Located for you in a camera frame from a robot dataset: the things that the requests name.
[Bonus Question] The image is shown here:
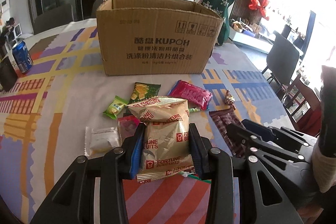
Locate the dark green chips packet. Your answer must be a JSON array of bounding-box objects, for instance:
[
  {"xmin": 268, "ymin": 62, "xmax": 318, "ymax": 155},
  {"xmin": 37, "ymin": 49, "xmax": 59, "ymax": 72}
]
[{"xmin": 129, "ymin": 82, "xmax": 161, "ymax": 103}]

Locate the black mug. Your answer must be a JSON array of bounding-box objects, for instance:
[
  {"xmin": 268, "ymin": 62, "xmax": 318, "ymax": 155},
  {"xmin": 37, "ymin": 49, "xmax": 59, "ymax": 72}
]
[{"xmin": 0, "ymin": 57, "xmax": 18, "ymax": 92}]

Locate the brown cardboard box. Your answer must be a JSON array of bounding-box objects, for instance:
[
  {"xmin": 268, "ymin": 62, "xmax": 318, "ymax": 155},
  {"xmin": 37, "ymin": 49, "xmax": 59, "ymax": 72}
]
[{"xmin": 96, "ymin": 0, "xmax": 223, "ymax": 76}]

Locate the colourful patterned tablecloth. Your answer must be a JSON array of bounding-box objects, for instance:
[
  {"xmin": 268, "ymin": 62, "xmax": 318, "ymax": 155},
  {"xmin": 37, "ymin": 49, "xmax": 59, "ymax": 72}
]
[{"xmin": 1, "ymin": 27, "xmax": 291, "ymax": 223}]

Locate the gold Fortune Biscuits bag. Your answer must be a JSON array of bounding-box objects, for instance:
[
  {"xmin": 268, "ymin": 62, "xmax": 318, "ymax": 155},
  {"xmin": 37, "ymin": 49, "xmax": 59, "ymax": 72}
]
[{"xmin": 127, "ymin": 96, "xmax": 194, "ymax": 184}]

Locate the dark maroon snack wrapper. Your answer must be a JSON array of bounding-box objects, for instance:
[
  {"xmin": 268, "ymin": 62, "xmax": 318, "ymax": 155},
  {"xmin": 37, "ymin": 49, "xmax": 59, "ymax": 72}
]
[{"xmin": 209, "ymin": 109, "xmax": 245, "ymax": 159}]

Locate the blue Pepsi can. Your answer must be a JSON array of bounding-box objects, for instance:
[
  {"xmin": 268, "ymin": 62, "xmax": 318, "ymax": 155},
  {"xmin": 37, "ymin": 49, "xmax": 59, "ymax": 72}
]
[{"xmin": 12, "ymin": 40, "xmax": 33, "ymax": 74}]

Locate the red ribbon bow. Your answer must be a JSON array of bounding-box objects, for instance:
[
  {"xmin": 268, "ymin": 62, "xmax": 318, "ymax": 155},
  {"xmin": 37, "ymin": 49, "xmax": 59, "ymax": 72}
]
[{"xmin": 248, "ymin": 0, "xmax": 269, "ymax": 20}]

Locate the red transparent candy packet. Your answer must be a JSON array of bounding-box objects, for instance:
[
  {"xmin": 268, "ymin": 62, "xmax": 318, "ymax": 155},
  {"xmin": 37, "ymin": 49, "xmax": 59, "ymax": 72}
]
[{"xmin": 117, "ymin": 115, "xmax": 140, "ymax": 141}]

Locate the light green small snack packet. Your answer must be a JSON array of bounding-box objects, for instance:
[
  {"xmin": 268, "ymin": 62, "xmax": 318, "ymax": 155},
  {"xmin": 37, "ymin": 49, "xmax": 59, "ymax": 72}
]
[{"xmin": 103, "ymin": 96, "xmax": 129, "ymax": 119}]

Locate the green Christmas stocking bag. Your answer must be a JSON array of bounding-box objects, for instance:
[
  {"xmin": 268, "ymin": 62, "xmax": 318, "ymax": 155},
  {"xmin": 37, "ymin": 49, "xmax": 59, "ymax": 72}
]
[{"xmin": 201, "ymin": 0, "xmax": 235, "ymax": 46}]

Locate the white snack packet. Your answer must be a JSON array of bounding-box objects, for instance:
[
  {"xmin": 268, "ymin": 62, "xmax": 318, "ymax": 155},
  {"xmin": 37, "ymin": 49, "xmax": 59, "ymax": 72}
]
[{"xmin": 84, "ymin": 126, "xmax": 122, "ymax": 157}]

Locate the chocolate candy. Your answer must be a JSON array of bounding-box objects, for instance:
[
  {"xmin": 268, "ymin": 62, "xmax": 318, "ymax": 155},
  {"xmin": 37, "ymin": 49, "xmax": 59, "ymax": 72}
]
[{"xmin": 224, "ymin": 90, "xmax": 235, "ymax": 105}]

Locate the pink snack packet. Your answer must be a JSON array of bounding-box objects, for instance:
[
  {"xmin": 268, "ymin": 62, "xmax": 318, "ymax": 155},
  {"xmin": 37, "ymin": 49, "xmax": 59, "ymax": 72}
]
[{"xmin": 168, "ymin": 80, "xmax": 213, "ymax": 110}]

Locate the grey chair behind table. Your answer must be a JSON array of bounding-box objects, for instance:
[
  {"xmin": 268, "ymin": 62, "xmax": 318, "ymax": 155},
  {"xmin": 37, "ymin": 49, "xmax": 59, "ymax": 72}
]
[{"xmin": 33, "ymin": 4, "xmax": 74, "ymax": 35}]

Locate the red wooden chair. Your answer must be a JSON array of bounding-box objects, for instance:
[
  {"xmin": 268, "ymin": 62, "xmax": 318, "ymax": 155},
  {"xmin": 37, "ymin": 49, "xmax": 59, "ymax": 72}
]
[{"xmin": 281, "ymin": 73, "xmax": 322, "ymax": 136}]

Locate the dark grey dining chair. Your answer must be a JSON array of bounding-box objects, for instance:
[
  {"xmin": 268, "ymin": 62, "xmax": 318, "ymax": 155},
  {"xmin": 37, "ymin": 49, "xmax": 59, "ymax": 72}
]
[{"xmin": 262, "ymin": 31, "xmax": 299, "ymax": 94}]

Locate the person's right sleeve and hand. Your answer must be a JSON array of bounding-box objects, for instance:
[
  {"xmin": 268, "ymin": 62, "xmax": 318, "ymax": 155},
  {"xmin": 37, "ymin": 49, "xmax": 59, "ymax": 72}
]
[{"xmin": 312, "ymin": 65, "xmax": 336, "ymax": 193}]

